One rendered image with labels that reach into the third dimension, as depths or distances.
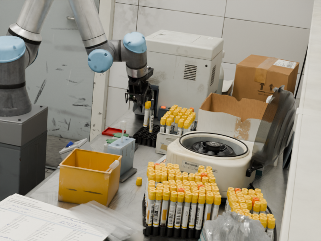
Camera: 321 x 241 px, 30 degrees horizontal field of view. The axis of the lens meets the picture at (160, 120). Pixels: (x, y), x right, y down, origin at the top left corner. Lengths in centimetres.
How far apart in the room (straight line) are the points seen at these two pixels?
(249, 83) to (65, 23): 151
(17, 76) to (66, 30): 182
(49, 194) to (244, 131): 69
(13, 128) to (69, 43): 188
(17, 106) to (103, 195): 56
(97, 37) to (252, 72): 91
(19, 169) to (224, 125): 67
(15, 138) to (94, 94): 187
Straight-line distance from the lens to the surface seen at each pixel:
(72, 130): 387
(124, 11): 366
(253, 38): 352
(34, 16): 204
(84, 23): 188
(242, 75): 260
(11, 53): 193
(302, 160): 65
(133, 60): 203
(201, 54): 223
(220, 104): 219
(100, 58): 188
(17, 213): 147
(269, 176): 189
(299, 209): 53
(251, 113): 219
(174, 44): 224
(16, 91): 196
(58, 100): 386
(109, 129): 212
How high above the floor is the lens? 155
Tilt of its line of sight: 17 degrees down
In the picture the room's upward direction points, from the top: 6 degrees clockwise
